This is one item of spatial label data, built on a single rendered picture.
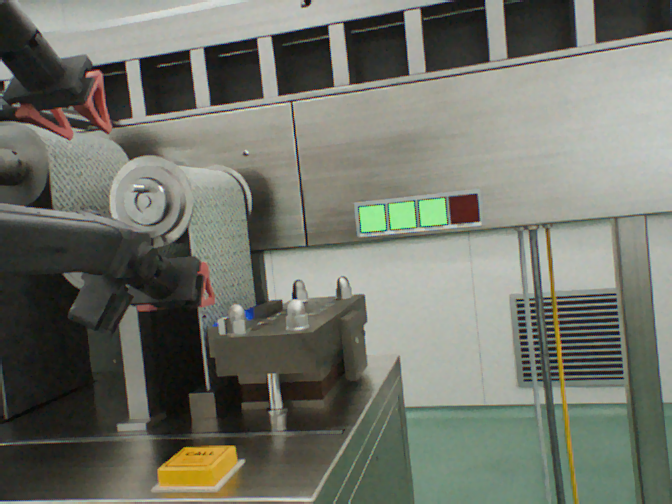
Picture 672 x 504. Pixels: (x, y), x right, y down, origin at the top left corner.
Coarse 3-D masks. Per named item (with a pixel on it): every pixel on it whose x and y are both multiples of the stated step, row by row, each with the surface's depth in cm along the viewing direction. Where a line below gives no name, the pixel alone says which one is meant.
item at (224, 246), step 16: (208, 224) 106; (224, 224) 112; (240, 224) 120; (192, 240) 100; (208, 240) 106; (224, 240) 112; (240, 240) 119; (208, 256) 105; (224, 256) 111; (240, 256) 118; (224, 272) 111; (240, 272) 118; (224, 288) 110; (240, 288) 117; (224, 304) 110; (240, 304) 116; (208, 320) 103
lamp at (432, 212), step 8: (424, 200) 122; (432, 200) 121; (440, 200) 121; (424, 208) 122; (432, 208) 122; (440, 208) 121; (424, 216) 122; (432, 216) 122; (440, 216) 121; (424, 224) 122; (432, 224) 122; (440, 224) 121
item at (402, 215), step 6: (390, 204) 123; (396, 204) 123; (402, 204) 123; (408, 204) 123; (390, 210) 124; (396, 210) 123; (402, 210) 123; (408, 210) 123; (414, 210) 122; (390, 216) 124; (396, 216) 123; (402, 216) 123; (408, 216) 123; (414, 216) 123; (390, 222) 124; (396, 222) 124; (402, 222) 123; (408, 222) 123; (414, 222) 123; (396, 228) 124
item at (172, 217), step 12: (132, 168) 100; (144, 168) 99; (156, 168) 99; (120, 180) 101; (132, 180) 100; (168, 180) 99; (120, 192) 101; (168, 192) 99; (180, 192) 99; (120, 204) 101; (180, 204) 99; (120, 216) 101; (168, 216) 99; (144, 228) 100; (156, 228) 100; (168, 228) 99
